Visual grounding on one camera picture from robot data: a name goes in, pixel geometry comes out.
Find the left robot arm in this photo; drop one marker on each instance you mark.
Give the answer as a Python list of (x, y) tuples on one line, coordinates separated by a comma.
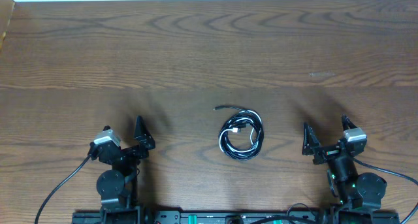
[(118, 186)]

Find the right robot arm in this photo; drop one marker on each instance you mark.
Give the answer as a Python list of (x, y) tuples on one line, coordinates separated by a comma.
[(360, 195)]

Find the cardboard side panel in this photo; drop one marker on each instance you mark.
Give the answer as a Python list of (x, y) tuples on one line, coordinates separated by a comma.
[(6, 10)]

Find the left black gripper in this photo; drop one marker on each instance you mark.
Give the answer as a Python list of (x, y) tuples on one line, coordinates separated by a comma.
[(147, 144)]

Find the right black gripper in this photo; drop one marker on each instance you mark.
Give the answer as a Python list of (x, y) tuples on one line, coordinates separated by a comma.
[(326, 154)]

